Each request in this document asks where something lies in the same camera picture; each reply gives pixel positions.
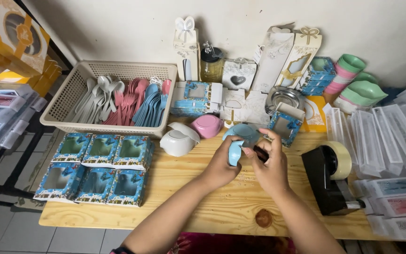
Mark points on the open blue gift box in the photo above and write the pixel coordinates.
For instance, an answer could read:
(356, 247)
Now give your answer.
(284, 128)

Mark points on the rack with packed cutlery boxes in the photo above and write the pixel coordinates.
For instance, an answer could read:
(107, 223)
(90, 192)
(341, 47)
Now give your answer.
(2, 113)

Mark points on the bunch of white plastic spoons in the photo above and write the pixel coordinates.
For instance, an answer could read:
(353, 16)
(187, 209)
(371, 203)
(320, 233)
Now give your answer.
(95, 98)

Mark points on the white heart window box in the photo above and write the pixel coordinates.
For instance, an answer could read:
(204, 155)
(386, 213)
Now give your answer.
(238, 76)

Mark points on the pink plastic bowl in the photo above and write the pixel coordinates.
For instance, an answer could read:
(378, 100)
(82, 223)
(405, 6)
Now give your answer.
(206, 125)

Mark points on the stack of metal plates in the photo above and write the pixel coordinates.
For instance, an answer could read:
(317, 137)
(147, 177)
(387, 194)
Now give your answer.
(284, 97)

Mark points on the blue plastic bowl lid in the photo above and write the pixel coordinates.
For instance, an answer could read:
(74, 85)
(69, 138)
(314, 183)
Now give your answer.
(235, 153)

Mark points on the tall white patterned box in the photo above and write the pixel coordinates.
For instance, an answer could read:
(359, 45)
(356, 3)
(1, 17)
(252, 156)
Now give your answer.
(271, 60)

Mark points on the tall white bow box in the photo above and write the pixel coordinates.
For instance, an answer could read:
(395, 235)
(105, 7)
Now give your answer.
(186, 49)

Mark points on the stack of flat blue cartons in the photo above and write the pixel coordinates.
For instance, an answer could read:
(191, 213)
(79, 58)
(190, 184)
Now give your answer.
(196, 100)

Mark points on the white flat folded cartons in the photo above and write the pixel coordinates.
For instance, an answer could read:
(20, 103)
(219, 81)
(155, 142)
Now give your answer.
(245, 105)

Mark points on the white lidded plastic bowl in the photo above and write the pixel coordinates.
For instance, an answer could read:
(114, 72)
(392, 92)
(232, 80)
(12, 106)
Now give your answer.
(176, 143)

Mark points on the stack of pink green cups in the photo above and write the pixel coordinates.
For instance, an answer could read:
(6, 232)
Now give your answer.
(345, 70)

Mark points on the bunch of blue plastic spoons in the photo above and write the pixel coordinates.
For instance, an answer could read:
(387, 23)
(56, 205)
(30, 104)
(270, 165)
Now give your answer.
(150, 105)

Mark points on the clear tape roll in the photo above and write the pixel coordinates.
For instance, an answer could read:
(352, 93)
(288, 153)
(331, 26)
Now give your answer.
(342, 158)

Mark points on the stack of green bowls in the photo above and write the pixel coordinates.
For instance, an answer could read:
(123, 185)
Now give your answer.
(361, 91)

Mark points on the stack of yellow gold boxes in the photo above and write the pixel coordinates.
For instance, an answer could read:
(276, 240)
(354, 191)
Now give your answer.
(9, 38)

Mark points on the pile of blue packed boxes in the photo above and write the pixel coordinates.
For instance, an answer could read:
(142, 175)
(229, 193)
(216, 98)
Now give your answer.
(317, 76)

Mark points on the person's pink clothing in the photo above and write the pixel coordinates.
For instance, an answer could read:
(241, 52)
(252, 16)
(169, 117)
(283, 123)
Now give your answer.
(224, 244)

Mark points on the person's right hand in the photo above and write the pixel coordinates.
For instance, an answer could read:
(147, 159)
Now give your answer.
(271, 169)

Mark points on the pile of packed cutlery boxes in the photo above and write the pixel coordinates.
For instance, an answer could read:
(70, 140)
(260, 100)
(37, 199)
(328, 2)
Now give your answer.
(400, 206)

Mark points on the yellow flat carton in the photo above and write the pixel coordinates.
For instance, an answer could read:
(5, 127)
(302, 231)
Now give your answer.
(315, 114)

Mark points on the glass jar with black lid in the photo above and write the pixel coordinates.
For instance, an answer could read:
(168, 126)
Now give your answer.
(211, 65)

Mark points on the bunch of pink plastic forks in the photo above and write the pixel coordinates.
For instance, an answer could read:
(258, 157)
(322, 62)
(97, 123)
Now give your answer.
(127, 102)

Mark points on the black tape dispenser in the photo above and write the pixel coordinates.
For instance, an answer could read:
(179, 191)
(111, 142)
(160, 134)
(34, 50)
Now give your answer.
(324, 187)

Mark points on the person's left hand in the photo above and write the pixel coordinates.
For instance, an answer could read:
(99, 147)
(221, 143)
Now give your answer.
(219, 165)

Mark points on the beige plastic basket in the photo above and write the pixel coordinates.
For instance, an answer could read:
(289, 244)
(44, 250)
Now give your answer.
(65, 120)

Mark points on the tall white gold window box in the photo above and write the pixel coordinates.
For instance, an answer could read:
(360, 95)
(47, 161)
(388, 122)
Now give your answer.
(300, 58)

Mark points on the blue plastic bowl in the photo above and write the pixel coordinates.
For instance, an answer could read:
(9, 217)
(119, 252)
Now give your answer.
(241, 132)

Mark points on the group of blue window boxes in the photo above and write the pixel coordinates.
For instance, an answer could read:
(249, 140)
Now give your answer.
(100, 165)

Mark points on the pile of clear plastic boxes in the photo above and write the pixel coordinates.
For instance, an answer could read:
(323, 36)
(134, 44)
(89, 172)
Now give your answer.
(386, 137)

